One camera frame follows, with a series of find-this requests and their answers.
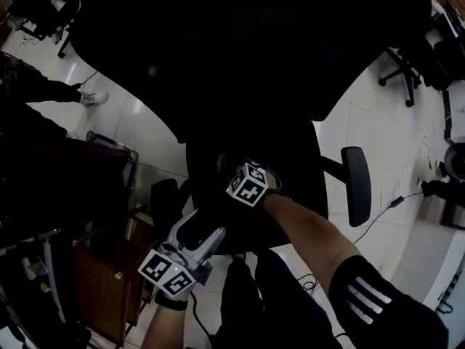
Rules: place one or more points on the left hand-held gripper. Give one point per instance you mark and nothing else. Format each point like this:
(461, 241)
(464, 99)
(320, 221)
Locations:
(163, 271)

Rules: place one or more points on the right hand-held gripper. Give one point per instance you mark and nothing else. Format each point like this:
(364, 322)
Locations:
(248, 185)

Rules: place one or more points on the person's right forearm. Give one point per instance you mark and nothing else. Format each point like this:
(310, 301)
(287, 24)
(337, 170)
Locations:
(309, 227)

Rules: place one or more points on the person's left forearm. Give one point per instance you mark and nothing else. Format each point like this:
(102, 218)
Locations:
(163, 329)

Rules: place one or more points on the black wristband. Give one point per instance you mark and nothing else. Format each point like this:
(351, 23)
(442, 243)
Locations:
(170, 302)

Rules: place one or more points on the person's black clothed body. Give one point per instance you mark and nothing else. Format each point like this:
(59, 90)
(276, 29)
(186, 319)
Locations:
(261, 304)

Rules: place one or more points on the wooden cabinet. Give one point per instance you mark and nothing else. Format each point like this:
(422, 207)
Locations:
(105, 282)

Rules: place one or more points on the steel and brown service cart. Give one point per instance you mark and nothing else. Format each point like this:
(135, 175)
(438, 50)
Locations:
(72, 180)

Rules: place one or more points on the black mesh office chair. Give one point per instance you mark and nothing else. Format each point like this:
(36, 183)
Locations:
(236, 49)

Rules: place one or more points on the small yellow item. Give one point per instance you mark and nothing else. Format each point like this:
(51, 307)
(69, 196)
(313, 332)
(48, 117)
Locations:
(44, 288)

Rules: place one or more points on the white rounded furniture unit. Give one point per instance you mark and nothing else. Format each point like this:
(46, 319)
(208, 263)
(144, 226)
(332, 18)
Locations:
(428, 260)

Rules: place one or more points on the white desk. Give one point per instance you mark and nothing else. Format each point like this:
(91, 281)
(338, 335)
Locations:
(441, 16)

